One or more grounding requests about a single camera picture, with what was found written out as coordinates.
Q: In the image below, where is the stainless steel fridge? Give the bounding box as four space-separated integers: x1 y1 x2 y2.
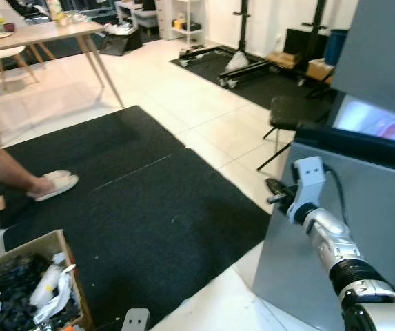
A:
252 0 395 331

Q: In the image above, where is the black folding stool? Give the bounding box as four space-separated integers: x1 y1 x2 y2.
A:
256 95 336 173

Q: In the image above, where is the small cardboard box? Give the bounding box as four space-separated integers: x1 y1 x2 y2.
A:
266 52 301 70

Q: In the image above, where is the white sack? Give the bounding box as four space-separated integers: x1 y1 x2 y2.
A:
225 50 251 73

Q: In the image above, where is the blue barrel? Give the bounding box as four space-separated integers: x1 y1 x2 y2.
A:
323 29 350 66

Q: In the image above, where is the black wheeled metal stand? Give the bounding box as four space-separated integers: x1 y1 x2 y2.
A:
170 0 301 89

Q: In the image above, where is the white shelf unit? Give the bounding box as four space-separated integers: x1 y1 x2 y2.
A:
157 0 208 42

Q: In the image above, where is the black open floor bag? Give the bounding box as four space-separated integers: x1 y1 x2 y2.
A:
99 29 144 57

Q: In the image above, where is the beige slipper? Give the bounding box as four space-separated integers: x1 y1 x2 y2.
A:
26 170 79 202

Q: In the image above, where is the white plastic bottle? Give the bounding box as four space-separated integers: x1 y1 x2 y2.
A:
30 252 68 308

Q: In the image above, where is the open cardboard box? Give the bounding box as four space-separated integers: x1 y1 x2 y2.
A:
0 230 94 331

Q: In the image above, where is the yellow carton box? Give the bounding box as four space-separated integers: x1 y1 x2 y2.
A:
45 0 65 25

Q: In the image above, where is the wooden dining table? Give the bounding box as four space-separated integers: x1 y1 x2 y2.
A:
0 19 125 146

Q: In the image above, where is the white plastic chair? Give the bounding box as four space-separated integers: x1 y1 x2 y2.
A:
0 45 39 90

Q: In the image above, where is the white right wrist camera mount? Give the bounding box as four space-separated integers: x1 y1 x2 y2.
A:
287 156 327 223

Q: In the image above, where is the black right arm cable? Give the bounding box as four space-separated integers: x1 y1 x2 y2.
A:
323 164 350 225

